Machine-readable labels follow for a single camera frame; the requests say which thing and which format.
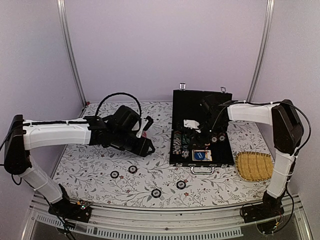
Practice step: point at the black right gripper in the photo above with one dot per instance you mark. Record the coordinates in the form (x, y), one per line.
(197, 138)

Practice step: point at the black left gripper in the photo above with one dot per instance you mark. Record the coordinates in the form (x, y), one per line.
(142, 150)

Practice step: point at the poker chip low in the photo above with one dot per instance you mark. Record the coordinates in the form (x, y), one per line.
(156, 193)

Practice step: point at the blue poker chip front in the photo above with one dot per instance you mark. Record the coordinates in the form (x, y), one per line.
(185, 154)

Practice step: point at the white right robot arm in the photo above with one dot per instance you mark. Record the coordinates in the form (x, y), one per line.
(287, 129)

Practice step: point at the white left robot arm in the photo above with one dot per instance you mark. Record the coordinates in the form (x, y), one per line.
(26, 135)

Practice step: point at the black poker case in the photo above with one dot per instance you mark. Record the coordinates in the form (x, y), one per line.
(222, 155)

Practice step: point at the green chip row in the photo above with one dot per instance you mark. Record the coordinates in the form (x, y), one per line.
(185, 141)

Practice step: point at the blue small blind button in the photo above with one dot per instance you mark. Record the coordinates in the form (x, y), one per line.
(199, 155)

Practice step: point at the blue card deck box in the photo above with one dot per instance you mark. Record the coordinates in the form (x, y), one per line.
(208, 157)

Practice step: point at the woven bamboo tray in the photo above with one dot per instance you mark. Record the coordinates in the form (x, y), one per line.
(254, 166)

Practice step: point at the chrome case handle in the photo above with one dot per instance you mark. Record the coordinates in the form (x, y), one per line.
(202, 170)

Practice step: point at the right aluminium frame post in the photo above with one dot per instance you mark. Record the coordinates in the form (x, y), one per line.
(270, 4)

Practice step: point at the aluminium frame post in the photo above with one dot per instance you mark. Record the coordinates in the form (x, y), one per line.
(62, 13)
(270, 4)

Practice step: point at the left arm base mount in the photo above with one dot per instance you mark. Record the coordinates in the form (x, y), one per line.
(64, 208)

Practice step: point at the front aluminium rail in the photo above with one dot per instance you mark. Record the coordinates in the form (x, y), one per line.
(108, 222)

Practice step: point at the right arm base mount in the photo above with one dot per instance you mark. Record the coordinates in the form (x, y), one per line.
(269, 208)

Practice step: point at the left aluminium frame post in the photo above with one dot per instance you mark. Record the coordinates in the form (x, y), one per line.
(62, 13)

